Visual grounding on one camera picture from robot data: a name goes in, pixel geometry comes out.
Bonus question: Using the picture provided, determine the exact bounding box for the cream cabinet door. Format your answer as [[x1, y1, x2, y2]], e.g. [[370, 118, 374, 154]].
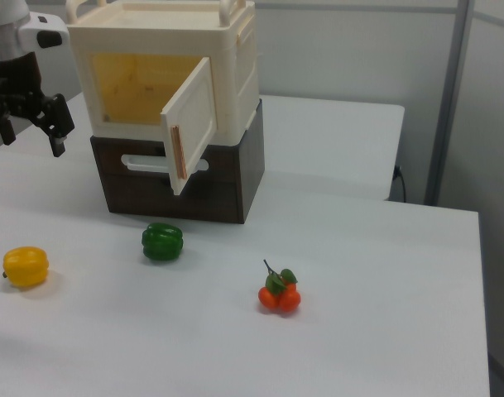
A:
[[160, 56, 218, 197]]

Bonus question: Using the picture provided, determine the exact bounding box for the white drawer handle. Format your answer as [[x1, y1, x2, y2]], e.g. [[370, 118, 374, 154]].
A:
[[121, 153, 209, 172]]

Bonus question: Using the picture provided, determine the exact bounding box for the dark brown drawer box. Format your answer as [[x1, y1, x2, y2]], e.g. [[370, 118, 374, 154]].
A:
[[89, 98, 266, 226]]

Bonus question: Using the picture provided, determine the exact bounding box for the grey partition post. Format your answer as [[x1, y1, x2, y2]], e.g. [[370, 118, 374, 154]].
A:
[[424, 0, 473, 206]]

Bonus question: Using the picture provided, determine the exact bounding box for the cream plastic cabinet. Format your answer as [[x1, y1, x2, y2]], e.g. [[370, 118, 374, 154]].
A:
[[65, 0, 261, 146]]

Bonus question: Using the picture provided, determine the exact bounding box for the green bell pepper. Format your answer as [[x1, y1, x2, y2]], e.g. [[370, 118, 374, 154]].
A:
[[141, 222, 184, 263]]

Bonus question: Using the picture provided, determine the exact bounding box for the copper door handle strip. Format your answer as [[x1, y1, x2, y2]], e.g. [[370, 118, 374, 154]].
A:
[[170, 125, 189, 181]]

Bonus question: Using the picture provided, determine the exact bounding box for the orange fruit cluster with leaves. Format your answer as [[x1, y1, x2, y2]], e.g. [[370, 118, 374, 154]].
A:
[[257, 259, 303, 314]]

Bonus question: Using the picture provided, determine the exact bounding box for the yellow bell pepper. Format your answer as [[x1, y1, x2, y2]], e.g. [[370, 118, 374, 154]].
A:
[[2, 246, 50, 289]]

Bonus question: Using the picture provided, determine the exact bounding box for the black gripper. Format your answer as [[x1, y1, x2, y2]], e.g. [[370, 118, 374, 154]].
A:
[[0, 52, 76, 158]]

